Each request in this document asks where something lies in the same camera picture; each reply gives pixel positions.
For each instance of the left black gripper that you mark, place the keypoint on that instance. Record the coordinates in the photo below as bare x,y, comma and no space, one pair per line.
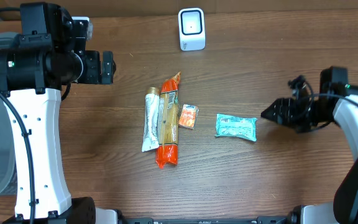
107,67

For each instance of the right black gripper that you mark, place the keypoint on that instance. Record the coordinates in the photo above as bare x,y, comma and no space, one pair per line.
288,104

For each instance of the teal snack packet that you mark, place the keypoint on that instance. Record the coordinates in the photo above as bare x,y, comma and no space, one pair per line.
233,126

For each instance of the white silver tube package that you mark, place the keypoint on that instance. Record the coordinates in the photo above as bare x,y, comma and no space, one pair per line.
150,136

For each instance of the small orange packet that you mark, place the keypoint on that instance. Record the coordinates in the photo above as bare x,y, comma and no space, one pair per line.
188,116

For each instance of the long orange snack package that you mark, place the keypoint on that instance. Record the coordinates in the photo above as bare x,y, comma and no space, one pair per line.
167,124

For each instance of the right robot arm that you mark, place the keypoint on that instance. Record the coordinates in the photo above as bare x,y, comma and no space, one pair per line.
344,208

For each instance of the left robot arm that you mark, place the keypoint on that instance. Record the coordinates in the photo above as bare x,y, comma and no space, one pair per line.
50,54

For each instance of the white barcode scanner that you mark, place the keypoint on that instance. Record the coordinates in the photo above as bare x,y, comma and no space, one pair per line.
191,28

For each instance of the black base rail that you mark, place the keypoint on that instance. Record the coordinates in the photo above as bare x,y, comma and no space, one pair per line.
258,220

